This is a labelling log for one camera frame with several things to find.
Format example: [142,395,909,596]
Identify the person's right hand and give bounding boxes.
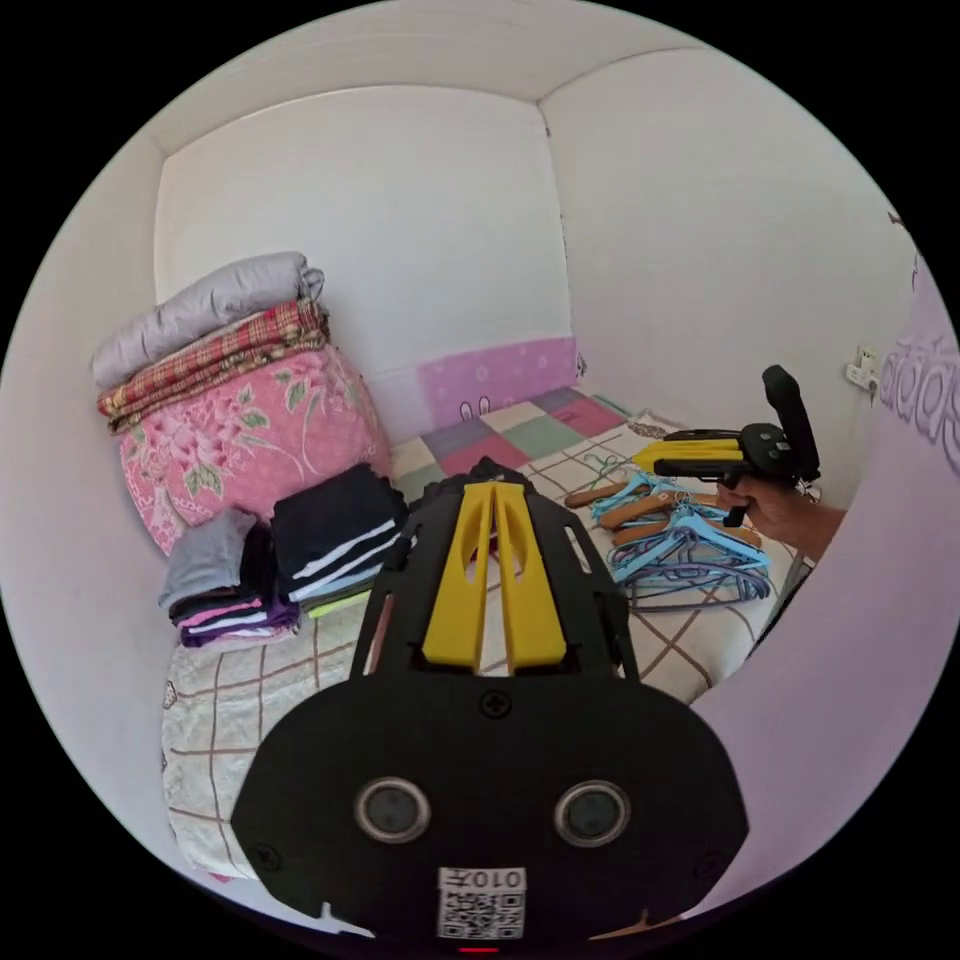
[715,478,813,555]

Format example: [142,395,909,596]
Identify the wooden clothes hanger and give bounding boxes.
[598,491,688,532]
[611,515,764,550]
[563,478,652,513]

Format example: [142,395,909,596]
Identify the light blue plastic hanger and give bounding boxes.
[588,470,676,526]
[608,503,774,585]

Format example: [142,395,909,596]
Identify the gray folded quilt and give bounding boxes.
[89,251,328,391]

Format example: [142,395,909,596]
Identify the purple plastic hanger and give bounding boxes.
[608,524,774,613]

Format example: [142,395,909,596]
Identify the white wall socket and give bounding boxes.
[844,343,883,395]

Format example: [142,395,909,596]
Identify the person's right forearm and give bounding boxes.
[798,497,850,565]

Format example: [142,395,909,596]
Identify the pile of clothes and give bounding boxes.
[157,509,303,651]
[269,462,412,621]

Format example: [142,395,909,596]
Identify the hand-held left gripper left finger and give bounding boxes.
[421,482,497,673]

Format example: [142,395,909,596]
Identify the bed with checked quilt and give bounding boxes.
[159,386,819,885]

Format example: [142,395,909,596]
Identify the pink floral folded quilt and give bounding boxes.
[118,343,395,558]

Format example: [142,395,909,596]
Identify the red plaid folded blanket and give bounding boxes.
[95,296,333,436]

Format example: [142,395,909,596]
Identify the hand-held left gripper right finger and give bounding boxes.
[494,482,566,673]

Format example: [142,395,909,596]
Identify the person's body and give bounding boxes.
[686,213,960,930]

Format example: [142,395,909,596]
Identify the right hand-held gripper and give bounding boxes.
[632,422,799,528]

